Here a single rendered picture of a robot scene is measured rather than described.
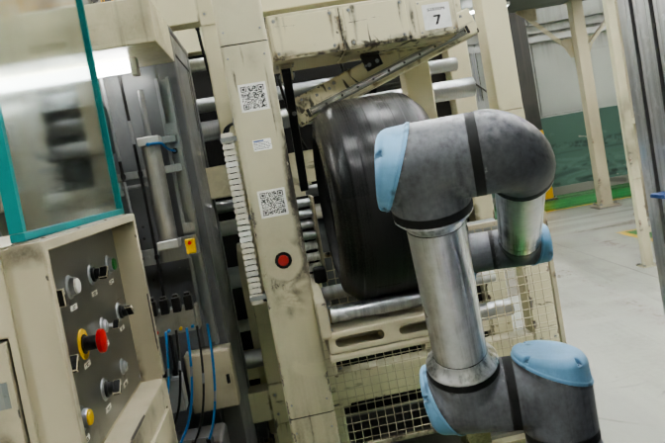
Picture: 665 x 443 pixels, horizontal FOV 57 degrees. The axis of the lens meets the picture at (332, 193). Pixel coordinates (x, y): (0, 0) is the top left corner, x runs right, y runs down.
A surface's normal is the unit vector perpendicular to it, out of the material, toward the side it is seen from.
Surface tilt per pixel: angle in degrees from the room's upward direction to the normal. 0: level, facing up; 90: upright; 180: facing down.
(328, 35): 90
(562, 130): 90
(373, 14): 90
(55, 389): 90
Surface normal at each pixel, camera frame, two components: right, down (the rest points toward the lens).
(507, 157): 0.21, 0.18
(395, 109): -0.07, -0.75
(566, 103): 0.03, 0.05
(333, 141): -0.68, -0.31
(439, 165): -0.18, 0.18
